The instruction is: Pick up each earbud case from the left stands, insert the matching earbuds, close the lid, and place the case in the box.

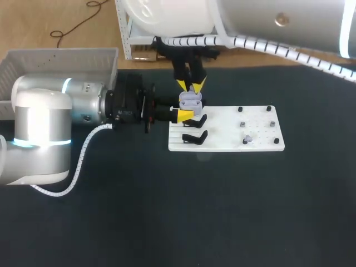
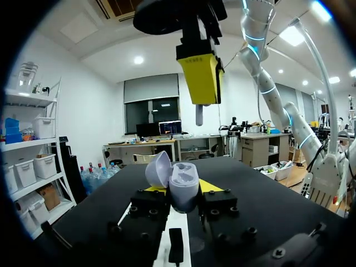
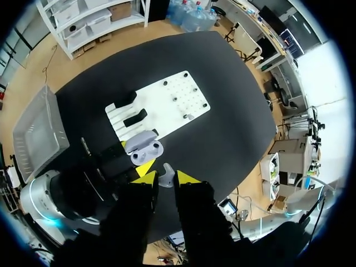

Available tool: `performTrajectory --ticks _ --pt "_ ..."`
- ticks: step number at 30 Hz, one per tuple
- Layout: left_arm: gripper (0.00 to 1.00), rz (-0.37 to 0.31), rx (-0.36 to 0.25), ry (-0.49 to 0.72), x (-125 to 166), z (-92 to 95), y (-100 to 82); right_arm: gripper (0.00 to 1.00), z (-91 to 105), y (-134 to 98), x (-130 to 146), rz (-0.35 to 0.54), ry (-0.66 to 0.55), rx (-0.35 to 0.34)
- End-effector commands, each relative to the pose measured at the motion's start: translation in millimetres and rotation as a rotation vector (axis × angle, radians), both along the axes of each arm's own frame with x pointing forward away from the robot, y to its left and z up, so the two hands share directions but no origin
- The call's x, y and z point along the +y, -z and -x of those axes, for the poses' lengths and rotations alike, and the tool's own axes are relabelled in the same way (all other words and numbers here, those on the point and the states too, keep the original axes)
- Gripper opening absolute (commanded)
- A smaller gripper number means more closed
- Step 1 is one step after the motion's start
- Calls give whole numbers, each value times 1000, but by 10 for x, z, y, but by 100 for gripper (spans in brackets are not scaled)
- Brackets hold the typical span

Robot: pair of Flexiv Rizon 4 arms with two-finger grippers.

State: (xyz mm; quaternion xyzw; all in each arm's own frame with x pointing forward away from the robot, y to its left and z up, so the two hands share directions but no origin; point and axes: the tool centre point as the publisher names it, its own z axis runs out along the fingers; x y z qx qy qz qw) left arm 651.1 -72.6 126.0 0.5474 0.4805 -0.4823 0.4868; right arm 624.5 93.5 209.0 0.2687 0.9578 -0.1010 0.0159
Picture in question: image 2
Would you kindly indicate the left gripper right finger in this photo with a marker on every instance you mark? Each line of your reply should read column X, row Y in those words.
column 222, row 211

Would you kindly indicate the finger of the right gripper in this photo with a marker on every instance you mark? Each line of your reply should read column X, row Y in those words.
column 198, row 75
column 220, row 80

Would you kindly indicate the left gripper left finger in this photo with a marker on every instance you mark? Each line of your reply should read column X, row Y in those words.
column 144, row 217

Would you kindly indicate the lavender earbud case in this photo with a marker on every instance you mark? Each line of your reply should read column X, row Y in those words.
column 182, row 189

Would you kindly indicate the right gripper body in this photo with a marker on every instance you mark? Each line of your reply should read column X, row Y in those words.
column 178, row 16

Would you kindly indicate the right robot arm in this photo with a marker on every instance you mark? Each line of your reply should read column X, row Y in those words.
column 281, row 111

